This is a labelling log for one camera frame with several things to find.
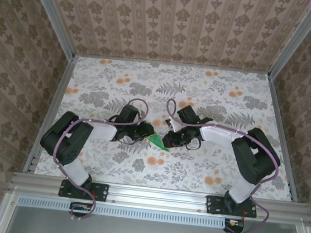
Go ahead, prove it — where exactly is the grey slotted cable duct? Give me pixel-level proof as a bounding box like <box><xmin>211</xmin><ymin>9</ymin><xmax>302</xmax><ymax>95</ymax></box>
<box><xmin>17</xmin><ymin>194</ymin><xmax>269</xmax><ymax>233</ymax></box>

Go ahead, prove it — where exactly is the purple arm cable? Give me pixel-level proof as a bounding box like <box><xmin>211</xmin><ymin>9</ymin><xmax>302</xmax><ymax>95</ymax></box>
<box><xmin>152</xmin><ymin>98</ymin><xmax>288</xmax><ymax>233</ymax></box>
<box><xmin>45</xmin><ymin>90</ymin><xmax>150</xmax><ymax>229</ymax></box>

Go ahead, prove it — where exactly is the aluminium side rail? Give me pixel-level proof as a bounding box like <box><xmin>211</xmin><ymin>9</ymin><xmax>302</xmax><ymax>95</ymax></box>
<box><xmin>254</xmin><ymin>75</ymin><xmax>311</xmax><ymax>202</ymax></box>
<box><xmin>22</xmin><ymin>51</ymin><xmax>78</xmax><ymax>178</ymax></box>

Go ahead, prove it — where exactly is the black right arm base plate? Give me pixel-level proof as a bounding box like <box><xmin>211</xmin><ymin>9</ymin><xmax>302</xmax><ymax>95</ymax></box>
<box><xmin>205</xmin><ymin>194</ymin><xmax>259</xmax><ymax>220</ymax></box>

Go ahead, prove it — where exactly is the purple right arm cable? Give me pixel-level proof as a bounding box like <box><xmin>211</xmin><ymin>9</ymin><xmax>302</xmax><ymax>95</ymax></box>
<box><xmin>152</xmin><ymin>98</ymin><xmax>288</xmax><ymax>233</ymax></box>

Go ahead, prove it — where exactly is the floral printed table cover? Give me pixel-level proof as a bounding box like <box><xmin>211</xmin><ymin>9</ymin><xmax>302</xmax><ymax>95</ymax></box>
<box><xmin>26</xmin><ymin>48</ymin><xmax>307</xmax><ymax>205</ymax></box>

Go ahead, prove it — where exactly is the green cloth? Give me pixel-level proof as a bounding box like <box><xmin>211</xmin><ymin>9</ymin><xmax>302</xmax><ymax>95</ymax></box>
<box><xmin>145</xmin><ymin>122</ymin><xmax>173</xmax><ymax>152</ymax></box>

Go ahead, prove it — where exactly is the aluminium frame post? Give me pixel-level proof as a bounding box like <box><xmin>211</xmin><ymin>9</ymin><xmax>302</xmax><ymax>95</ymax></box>
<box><xmin>18</xmin><ymin>0</ymin><xmax>82</xmax><ymax>60</ymax></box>
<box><xmin>268</xmin><ymin>0</ymin><xmax>311</xmax><ymax>84</ymax></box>

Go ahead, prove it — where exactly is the long aluminium frame rail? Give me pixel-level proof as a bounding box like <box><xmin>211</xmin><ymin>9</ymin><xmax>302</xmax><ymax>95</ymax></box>
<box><xmin>8</xmin><ymin>170</ymin><xmax>311</xmax><ymax>226</ymax></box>

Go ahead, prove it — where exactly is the black electronics board with wires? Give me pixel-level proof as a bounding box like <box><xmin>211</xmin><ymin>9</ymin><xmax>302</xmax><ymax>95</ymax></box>
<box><xmin>222</xmin><ymin>217</ymin><xmax>247</xmax><ymax>233</ymax></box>
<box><xmin>68</xmin><ymin>201</ymin><xmax>93</xmax><ymax>218</ymax></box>

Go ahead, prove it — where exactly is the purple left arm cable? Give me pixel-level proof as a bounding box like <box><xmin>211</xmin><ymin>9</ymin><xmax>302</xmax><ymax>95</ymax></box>
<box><xmin>45</xmin><ymin>90</ymin><xmax>150</xmax><ymax>229</ymax></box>

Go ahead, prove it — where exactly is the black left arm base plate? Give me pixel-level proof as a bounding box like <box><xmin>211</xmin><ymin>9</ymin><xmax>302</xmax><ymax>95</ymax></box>
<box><xmin>58</xmin><ymin>178</ymin><xmax>110</xmax><ymax>203</ymax></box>

